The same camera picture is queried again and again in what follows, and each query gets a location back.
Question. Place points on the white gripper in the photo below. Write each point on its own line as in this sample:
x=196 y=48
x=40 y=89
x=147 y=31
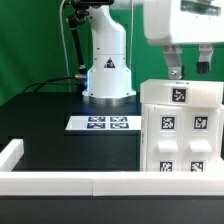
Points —
x=169 y=22

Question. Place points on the white cabinet body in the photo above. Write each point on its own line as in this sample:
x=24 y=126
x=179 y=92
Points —
x=144 y=129

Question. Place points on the white cabinet top box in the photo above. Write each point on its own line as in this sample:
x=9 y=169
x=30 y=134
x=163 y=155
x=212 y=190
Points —
x=203 y=94

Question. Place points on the white cabinet door panel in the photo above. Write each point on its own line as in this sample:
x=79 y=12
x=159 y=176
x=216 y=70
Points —
x=202 y=139

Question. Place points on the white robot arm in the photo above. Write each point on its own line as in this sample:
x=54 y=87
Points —
x=109 y=80

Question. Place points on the white U-shaped obstacle fence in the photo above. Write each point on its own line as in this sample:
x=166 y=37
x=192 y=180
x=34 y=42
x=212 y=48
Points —
x=103 y=183

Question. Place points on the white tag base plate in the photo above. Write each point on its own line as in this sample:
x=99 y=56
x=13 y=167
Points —
x=104 y=123

